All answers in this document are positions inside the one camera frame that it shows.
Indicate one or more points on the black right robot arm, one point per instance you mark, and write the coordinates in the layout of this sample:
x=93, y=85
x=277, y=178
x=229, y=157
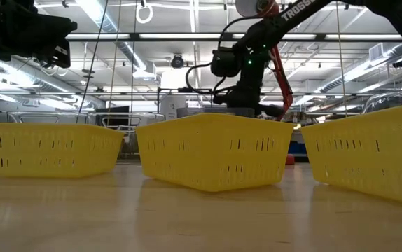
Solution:
x=379, y=10

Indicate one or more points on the silver ceiling duct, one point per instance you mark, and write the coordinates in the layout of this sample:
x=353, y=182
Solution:
x=124, y=49

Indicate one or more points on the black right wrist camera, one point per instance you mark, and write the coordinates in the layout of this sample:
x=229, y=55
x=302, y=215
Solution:
x=225, y=62

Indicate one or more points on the blue storage bins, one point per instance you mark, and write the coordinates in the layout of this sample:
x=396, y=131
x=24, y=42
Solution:
x=297, y=147

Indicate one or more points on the yellow plastic slotted basket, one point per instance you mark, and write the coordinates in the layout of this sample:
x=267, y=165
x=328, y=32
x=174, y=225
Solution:
x=208, y=161
x=369, y=164
x=47, y=161

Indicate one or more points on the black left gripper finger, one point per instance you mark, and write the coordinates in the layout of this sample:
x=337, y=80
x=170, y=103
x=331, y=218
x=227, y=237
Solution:
x=62, y=57

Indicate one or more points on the white ceiling vent box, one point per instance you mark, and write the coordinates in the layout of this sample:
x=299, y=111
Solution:
x=376, y=52

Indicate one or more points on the black ceiling device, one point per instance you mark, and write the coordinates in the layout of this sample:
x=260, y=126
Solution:
x=400, y=63

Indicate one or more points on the black round ceiling camera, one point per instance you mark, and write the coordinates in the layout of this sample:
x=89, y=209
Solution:
x=177, y=61

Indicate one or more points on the white cylindrical container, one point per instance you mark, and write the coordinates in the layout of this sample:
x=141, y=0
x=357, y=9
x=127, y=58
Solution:
x=173, y=106

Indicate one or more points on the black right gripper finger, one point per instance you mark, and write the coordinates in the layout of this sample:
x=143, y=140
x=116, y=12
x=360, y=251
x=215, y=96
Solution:
x=269, y=110
x=234, y=97

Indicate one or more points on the red lamp with white shade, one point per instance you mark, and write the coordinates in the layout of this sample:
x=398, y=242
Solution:
x=282, y=84

